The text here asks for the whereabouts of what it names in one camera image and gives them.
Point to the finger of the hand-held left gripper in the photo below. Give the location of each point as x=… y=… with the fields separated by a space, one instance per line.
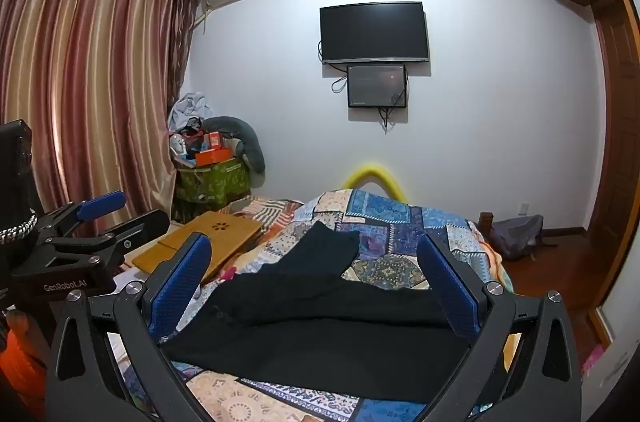
x=137 y=229
x=102 y=203

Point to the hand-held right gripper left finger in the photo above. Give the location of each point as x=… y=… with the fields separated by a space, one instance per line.
x=181 y=284

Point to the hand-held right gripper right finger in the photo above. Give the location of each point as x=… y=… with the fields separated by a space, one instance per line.
x=452 y=289

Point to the black pants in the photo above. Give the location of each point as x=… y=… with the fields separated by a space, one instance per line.
x=320 y=342

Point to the dark teal folded pants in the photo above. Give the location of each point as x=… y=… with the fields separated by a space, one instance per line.
x=315 y=252

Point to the wooden lap desk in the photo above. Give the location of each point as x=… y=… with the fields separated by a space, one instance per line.
x=200 y=229

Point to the grey bag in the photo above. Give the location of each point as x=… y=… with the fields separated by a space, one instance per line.
x=517 y=237

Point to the green patterned storage box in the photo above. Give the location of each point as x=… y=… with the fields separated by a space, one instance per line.
x=212 y=182

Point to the patchwork printed blanket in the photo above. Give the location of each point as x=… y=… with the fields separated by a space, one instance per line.
x=385 y=222

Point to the orange box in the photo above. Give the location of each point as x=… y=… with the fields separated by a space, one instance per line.
x=214 y=157

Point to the pale blue cloth pile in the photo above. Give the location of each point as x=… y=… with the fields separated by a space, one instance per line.
x=187 y=110

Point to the striped pink curtain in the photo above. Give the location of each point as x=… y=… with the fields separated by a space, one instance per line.
x=95 y=77

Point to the grey long pillow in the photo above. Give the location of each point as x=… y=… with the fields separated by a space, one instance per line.
x=247 y=142

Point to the wooden door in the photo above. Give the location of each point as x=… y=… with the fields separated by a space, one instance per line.
x=617 y=127

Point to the wooden bed post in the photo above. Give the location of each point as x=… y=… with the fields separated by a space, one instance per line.
x=486 y=222

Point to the white wall socket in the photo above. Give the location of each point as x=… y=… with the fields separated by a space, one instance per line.
x=523 y=208

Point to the small black wall monitor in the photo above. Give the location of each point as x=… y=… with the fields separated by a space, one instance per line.
x=376 y=85

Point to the black wall television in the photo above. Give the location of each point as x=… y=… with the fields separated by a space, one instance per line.
x=374 y=31

